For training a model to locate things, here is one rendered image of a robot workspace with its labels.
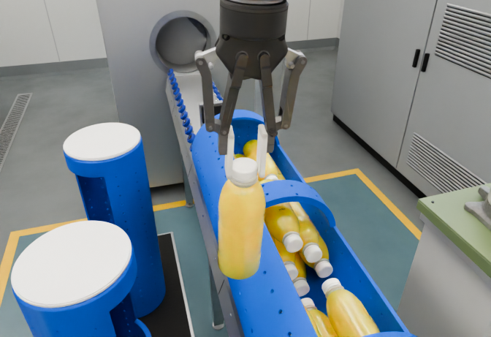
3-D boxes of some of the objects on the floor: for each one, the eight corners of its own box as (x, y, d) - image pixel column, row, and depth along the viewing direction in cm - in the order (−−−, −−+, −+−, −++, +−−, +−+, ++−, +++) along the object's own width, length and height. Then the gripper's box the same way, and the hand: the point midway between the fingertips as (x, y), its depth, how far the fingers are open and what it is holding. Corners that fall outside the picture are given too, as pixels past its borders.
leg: (222, 319, 199) (218, 226, 166) (225, 329, 194) (221, 235, 161) (211, 322, 197) (204, 229, 165) (213, 331, 193) (207, 237, 160)
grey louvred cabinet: (374, 113, 404) (403, -43, 328) (579, 266, 228) (744, 8, 153) (326, 120, 390) (346, -41, 315) (506, 288, 215) (648, 17, 139)
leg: (193, 202, 279) (185, 123, 247) (193, 207, 275) (187, 128, 242) (185, 203, 278) (176, 125, 245) (185, 208, 273) (177, 129, 241)
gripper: (318, -10, 46) (294, 155, 59) (176, -13, 44) (184, 160, 57) (340, 5, 40) (308, 186, 53) (176, 2, 38) (185, 192, 51)
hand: (245, 153), depth 53 cm, fingers closed on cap, 4 cm apart
